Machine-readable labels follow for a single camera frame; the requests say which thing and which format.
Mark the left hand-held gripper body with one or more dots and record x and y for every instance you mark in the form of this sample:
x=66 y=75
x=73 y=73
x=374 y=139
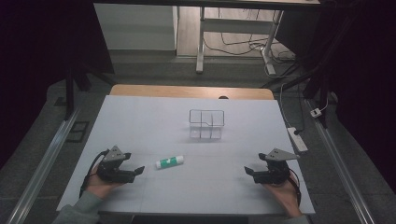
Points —
x=112 y=170

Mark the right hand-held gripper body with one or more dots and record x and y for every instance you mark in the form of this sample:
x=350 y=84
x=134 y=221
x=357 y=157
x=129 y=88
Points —
x=275 y=172

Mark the green and white glue stick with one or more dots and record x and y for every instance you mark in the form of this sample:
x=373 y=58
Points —
x=169 y=162

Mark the clear acrylic organizer box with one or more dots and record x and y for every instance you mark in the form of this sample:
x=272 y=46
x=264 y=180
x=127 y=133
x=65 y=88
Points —
x=206 y=124

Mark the person's left hand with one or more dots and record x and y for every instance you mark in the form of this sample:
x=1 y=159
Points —
x=99 y=187

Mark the person's right hand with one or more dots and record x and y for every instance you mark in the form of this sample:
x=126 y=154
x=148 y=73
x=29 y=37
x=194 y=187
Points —
x=284 y=194

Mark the white power strip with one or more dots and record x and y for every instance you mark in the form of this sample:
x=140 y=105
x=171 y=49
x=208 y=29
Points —
x=297 y=139

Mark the white table board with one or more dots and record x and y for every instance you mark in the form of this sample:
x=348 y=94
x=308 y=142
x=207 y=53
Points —
x=186 y=186

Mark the black floor plate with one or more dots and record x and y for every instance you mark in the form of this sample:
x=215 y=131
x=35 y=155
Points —
x=77 y=131

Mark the small white adapter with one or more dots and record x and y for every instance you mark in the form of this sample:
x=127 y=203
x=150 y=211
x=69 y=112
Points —
x=316 y=112

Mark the black metal stand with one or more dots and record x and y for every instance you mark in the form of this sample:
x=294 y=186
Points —
x=70 y=93

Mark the aluminium floor rail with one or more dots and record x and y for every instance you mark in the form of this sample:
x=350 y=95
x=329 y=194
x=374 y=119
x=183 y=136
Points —
x=341 y=171
x=40 y=168

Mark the white desk frame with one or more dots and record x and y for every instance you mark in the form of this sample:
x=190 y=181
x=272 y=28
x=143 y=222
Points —
x=233 y=26

